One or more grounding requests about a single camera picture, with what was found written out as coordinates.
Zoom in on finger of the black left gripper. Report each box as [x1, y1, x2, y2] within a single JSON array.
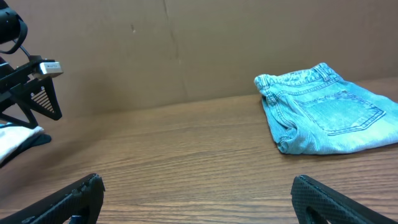
[[14, 77, 62, 120], [1, 104, 38, 129]]

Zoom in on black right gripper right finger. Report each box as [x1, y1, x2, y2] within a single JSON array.
[[290, 175, 397, 224]]

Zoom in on light blue denim shorts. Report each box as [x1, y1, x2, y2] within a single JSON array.
[[254, 63, 397, 155]]

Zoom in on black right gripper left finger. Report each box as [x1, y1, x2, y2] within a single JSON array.
[[1, 174, 105, 224]]

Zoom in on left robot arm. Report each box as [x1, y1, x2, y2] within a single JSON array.
[[1, 1, 63, 129]]

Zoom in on beige folded shorts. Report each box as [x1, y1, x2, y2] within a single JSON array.
[[1, 123, 44, 162]]

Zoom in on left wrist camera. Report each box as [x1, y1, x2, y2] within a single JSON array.
[[32, 62, 63, 80]]

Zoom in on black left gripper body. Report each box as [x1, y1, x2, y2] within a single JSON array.
[[1, 55, 47, 108]]

